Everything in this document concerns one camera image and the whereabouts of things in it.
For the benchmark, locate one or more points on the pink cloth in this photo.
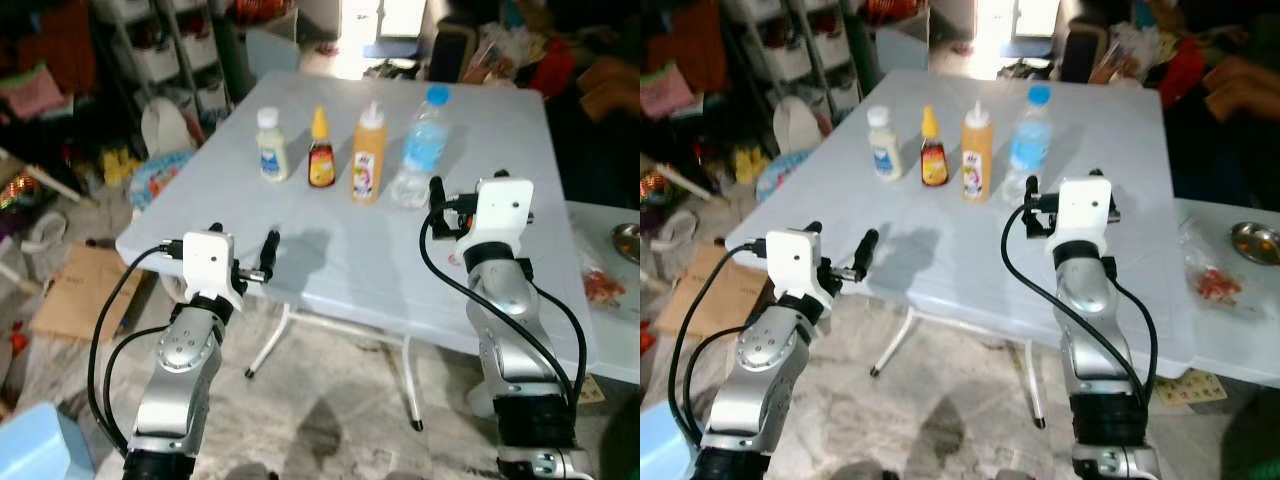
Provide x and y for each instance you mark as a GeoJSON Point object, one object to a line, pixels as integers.
{"type": "Point", "coordinates": [32, 92]}
{"type": "Point", "coordinates": [665, 92]}

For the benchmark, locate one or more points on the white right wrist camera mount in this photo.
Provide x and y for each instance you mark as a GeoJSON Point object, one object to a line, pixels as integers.
{"type": "Point", "coordinates": [1085, 210]}
{"type": "Point", "coordinates": [500, 215]}

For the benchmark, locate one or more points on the large white folding table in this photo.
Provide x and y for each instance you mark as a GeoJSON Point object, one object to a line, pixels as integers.
{"type": "Point", "coordinates": [960, 250]}
{"type": "Point", "coordinates": [360, 250]}

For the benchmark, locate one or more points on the white plastic drawer rack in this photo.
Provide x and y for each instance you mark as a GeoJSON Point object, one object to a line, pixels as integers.
{"type": "Point", "coordinates": [790, 50]}
{"type": "Point", "coordinates": [160, 55]}

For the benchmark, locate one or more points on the small white side table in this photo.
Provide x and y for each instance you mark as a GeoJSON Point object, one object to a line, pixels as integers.
{"type": "Point", "coordinates": [1240, 330]}
{"type": "Point", "coordinates": [615, 330]}

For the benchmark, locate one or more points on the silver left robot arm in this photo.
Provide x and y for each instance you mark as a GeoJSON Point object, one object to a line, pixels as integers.
{"type": "Point", "coordinates": [185, 370]}
{"type": "Point", "coordinates": [760, 370]}

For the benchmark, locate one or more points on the dark sauce bottle yellow cap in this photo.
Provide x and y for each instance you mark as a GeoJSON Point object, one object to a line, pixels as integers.
{"type": "Point", "coordinates": [321, 160]}
{"type": "Point", "coordinates": [933, 158]}

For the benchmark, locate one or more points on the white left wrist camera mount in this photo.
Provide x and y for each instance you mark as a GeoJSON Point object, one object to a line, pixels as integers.
{"type": "Point", "coordinates": [210, 265]}
{"type": "Point", "coordinates": [795, 262]}

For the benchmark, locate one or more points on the white mayonnaise squeeze bottle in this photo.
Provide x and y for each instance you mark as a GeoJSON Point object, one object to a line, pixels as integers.
{"type": "Point", "coordinates": [272, 150]}
{"type": "Point", "coordinates": [884, 148]}

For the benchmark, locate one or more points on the round metal bowl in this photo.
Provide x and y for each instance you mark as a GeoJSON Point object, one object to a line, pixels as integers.
{"type": "Point", "coordinates": [1257, 243]}
{"type": "Point", "coordinates": [628, 242]}

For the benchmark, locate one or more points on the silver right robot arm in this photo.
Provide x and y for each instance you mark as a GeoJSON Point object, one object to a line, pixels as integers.
{"type": "Point", "coordinates": [510, 330]}
{"type": "Point", "coordinates": [1090, 320]}

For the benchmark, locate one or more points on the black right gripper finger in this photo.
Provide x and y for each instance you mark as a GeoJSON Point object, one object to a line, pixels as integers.
{"type": "Point", "coordinates": [437, 192]}
{"type": "Point", "coordinates": [1031, 188]}

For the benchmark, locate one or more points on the yellow patterned floor board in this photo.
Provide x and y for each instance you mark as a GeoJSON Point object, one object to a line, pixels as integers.
{"type": "Point", "coordinates": [590, 390]}
{"type": "Point", "coordinates": [1190, 388]}

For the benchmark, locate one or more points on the blue capped water bottle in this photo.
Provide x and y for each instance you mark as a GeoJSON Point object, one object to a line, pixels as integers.
{"type": "Point", "coordinates": [422, 150]}
{"type": "Point", "coordinates": [1029, 148]}

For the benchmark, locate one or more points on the orange sauce squeeze bottle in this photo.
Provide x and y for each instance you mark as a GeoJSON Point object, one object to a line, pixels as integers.
{"type": "Point", "coordinates": [369, 160]}
{"type": "Point", "coordinates": [977, 158]}

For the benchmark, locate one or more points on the light blue plastic bin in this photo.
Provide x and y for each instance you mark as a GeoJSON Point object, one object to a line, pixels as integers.
{"type": "Point", "coordinates": [660, 445]}
{"type": "Point", "coordinates": [40, 445]}

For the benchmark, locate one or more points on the blue patterned round basin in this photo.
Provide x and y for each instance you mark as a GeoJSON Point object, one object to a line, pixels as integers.
{"type": "Point", "coordinates": [158, 178]}
{"type": "Point", "coordinates": [778, 175]}

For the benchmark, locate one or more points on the flat brown cardboard box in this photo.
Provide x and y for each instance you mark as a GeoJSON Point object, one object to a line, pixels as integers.
{"type": "Point", "coordinates": [700, 295]}
{"type": "Point", "coordinates": [85, 295]}

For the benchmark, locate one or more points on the clear bag with red food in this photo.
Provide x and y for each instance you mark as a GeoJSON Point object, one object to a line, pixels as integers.
{"type": "Point", "coordinates": [602, 287]}
{"type": "Point", "coordinates": [1215, 283]}

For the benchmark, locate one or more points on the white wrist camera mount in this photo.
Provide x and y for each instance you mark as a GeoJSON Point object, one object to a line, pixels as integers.
{"type": "Point", "coordinates": [500, 215]}
{"type": "Point", "coordinates": [1085, 210]}
{"type": "Point", "coordinates": [795, 262]}
{"type": "Point", "coordinates": [210, 265]}

